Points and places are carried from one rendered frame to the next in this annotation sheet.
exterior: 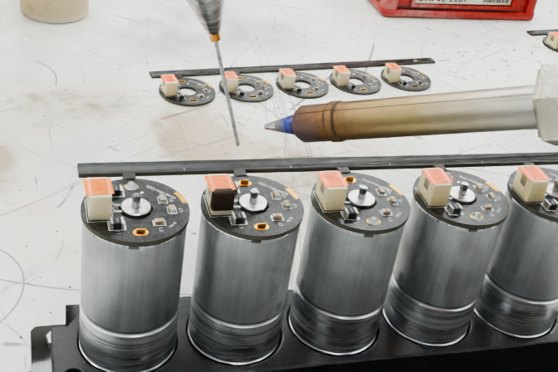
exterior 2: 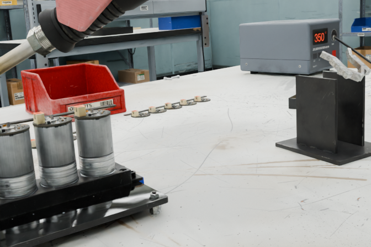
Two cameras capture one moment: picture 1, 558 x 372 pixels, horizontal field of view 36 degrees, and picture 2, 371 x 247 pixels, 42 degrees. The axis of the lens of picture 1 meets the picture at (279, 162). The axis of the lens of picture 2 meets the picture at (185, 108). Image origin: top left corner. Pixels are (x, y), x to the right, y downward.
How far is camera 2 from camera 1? 15 cm
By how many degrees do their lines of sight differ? 24
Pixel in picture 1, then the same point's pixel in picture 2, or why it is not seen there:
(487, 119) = (19, 53)
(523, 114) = (27, 46)
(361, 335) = (26, 185)
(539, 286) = (97, 149)
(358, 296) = (17, 165)
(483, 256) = (66, 138)
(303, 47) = not seen: hidden behind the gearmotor
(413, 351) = (53, 189)
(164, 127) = not seen: outside the picture
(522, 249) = (85, 136)
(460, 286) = (62, 154)
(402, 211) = (26, 127)
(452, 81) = not seen: hidden behind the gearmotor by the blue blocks
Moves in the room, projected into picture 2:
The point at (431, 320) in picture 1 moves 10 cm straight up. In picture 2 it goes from (56, 174) to (37, 15)
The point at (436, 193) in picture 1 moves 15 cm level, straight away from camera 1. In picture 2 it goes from (38, 118) to (78, 84)
